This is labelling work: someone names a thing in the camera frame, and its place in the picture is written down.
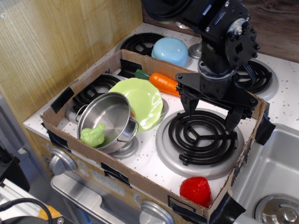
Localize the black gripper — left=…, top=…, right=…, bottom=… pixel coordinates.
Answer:
left=175, top=73, right=258, bottom=131

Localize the green toy broccoli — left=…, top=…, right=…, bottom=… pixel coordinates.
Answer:
left=80, top=123, right=106, bottom=147

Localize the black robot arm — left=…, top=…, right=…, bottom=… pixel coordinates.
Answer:
left=142, top=0, right=260, bottom=131

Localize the front right black burner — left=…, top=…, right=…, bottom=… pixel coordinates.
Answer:
left=155, top=110, right=245, bottom=180

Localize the black burner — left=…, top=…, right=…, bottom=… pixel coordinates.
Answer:
left=65, top=73, right=125, bottom=124
left=155, top=110, right=245, bottom=180
left=235, top=59, right=279, bottom=101
left=115, top=33, right=164, bottom=56

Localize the orange toy carrot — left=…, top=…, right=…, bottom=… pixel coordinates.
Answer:
left=135, top=69, right=180, bottom=97

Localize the silver back stove knob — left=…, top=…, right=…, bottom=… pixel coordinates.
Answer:
left=188, top=43, right=202, bottom=60

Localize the back right black burner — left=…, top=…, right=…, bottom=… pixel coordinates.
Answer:
left=235, top=59, right=279, bottom=101

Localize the light green plastic plate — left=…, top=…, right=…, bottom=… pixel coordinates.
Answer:
left=109, top=78, right=163, bottom=132

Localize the light blue plastic bowl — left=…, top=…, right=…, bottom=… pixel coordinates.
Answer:
left=151, top=37, right=188, bottom=67

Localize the red toy strawberry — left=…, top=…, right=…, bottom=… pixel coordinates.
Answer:
left=179, top=176, right=212, bottom=207

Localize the steel sink basin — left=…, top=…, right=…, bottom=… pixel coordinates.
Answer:
left=232, top=124, right=299, bottom=224

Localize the back left black burner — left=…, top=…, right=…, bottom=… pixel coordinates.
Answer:
left=115, top=33, right=164, bottom=56

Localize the small steel pot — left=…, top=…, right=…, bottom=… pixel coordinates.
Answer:
left=76, top=92, right=139, bottom=154

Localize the front left black burner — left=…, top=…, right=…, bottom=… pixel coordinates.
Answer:
left=65, top=73, right=125, bottom=124

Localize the silver sink drain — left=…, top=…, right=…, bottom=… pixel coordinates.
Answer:
left=253, top=194, right=299, bottom=224

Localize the silver front middle knob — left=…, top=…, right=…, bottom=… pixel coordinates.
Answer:
left=139, top=200, right=175, bottom=224

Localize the brown cardboard fence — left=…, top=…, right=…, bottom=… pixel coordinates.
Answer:
left=42, top=49, right=275, bottom=224

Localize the silver front left knob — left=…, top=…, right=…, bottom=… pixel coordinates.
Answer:
left=49, top=148, right=77, bottom=175

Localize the orange object bottom left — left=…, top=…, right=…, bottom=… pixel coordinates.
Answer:
left=37, top=205, right=61, bottom=220

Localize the silver oven door handle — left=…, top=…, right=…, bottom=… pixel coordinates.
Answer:
left=51, top=174, right=139, bottom=224

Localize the black cable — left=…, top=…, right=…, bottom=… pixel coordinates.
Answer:
left=0, top=197, right=53, bottom=224

